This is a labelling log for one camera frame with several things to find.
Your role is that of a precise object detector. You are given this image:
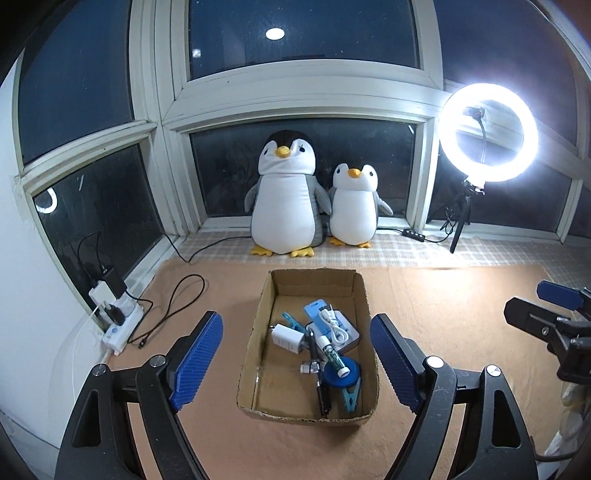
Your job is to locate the black tripod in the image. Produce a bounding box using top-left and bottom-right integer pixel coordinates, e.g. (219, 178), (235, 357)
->
(449, 180), (485, 254)

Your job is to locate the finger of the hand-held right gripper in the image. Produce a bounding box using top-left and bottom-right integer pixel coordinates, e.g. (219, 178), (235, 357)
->
(537, 280), (591, 311)
(504, 298), (575, 344)

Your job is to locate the person's right hand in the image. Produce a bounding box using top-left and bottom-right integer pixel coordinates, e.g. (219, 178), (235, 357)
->
(560, 382), (591, 409)

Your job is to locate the large penguin plush toy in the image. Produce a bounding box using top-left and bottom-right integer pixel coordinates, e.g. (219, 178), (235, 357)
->
(244, 130), (332, 258)

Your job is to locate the white cable bundle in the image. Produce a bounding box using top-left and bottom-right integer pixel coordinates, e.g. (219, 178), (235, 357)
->
(318, 308), (352, 344)

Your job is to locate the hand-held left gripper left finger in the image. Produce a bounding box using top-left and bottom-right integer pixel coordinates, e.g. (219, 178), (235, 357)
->
(54, 311), (224, 480)

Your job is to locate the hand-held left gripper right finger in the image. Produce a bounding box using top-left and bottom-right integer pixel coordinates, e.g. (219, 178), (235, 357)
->
(369, 313), (541, 480)

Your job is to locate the checked white mat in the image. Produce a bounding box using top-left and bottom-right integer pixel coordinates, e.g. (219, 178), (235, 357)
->
(168, 228), (591, 271)

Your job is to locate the blue phone stand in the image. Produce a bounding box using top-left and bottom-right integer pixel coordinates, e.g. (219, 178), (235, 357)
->
(304, 299), (334, 344)

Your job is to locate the white plugged-in charger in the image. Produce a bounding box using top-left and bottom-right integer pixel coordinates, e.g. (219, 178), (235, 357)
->
(89, 284), (115, 308)

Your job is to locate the brown mat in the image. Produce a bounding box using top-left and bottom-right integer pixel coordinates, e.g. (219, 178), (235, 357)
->
(99, 258), (578, 480)

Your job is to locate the blue clothespin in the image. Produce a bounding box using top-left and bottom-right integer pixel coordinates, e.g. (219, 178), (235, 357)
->
(341, 385), (362, 414)
(281, 311), (308, 334)

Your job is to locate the looped black cable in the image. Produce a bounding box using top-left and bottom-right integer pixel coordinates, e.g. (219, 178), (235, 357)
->
(137, 273), (206, 349)

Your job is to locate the large black power adapter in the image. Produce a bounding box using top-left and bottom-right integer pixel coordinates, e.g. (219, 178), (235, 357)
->
(99, 265), (127, 296)

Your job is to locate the white power strip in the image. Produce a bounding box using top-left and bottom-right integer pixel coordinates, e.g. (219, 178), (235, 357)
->
(102, 302), (145, 355)

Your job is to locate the white usb wall charger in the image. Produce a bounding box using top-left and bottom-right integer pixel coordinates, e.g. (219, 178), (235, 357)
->
(269, 324), (305, 355)

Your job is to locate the black cable with inline switch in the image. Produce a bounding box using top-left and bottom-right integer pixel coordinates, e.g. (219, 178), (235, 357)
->
(379, 226), (455, 243)

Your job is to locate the black pen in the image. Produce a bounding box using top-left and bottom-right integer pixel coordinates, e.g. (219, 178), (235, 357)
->
(305, 336), (332, 414)

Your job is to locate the white ring light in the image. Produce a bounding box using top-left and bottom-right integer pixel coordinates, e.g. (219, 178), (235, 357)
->
(438, 82), (539, 182)

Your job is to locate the white window frame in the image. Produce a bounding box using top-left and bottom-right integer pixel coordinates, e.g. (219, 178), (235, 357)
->
(0, 0), (591, 245)

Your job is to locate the round blue tape measure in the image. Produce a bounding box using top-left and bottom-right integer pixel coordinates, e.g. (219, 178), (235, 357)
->
(322, 360), (363, 389)

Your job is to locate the black gooseneck phone holder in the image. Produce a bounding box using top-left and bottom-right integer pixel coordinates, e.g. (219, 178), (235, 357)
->
(464, 105), (489, 164)

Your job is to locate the brown cardboard box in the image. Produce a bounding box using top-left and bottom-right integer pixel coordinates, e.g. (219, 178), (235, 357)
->
(236, 268), (380, 426)

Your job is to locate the white square box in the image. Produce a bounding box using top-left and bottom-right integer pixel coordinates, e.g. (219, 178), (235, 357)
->
(307, 311), (362, 356)

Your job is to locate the small penguin plush toy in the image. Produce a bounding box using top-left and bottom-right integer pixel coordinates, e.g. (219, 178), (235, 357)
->
(327, 163), (394, 249)

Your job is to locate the long black cable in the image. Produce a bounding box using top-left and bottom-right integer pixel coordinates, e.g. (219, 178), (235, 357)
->
(161, 233), (252, 265)

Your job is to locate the green and white glue stick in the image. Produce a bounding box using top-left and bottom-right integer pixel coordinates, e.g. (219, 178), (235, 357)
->
(318, 336), (351, 377)

